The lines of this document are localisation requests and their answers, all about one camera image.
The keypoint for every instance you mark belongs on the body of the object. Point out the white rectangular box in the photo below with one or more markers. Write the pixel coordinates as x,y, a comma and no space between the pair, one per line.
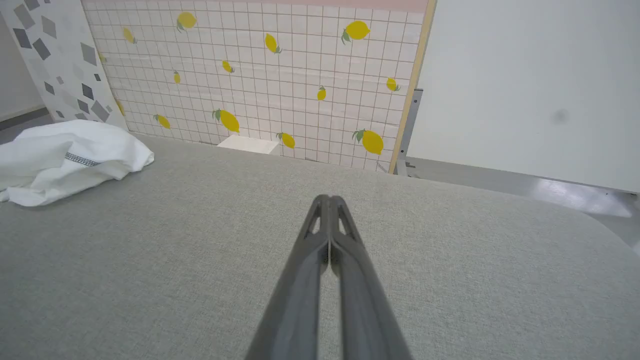
247,144

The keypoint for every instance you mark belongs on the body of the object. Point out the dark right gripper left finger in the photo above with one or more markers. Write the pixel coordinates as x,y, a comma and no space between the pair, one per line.
295,310

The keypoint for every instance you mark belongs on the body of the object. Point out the grey metal panel bracket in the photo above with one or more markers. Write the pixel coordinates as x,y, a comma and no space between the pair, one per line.
407,130

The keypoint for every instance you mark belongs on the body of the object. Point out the grey terrazzo pattern panel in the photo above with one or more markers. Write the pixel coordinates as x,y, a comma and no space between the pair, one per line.
60,60

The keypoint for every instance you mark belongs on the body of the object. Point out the white t-shirt with LUCKY patch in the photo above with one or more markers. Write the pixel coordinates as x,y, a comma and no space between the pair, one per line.
45,150

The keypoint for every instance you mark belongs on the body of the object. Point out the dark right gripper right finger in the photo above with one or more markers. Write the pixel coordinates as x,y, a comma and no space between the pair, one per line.
365,310

